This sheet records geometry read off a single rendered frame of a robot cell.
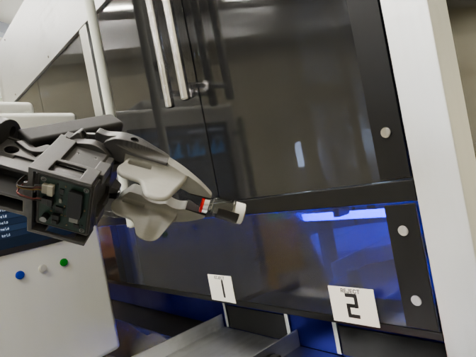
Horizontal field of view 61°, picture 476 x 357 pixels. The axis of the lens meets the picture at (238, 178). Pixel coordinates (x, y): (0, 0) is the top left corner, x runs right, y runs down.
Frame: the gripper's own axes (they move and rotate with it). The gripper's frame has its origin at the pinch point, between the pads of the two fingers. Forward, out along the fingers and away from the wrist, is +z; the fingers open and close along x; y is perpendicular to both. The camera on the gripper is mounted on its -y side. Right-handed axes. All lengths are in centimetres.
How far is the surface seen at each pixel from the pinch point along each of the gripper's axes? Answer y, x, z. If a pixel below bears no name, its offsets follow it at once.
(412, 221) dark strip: -11.9, -2.3, 29.4
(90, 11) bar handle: -74, -6, -39
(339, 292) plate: -13.7, -20.3, 26.9
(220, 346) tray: -24, -56, 15
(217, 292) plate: -30, -45, 11
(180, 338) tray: -27, -60, 6
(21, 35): -133, -41, -87
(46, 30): -113, -28, -68
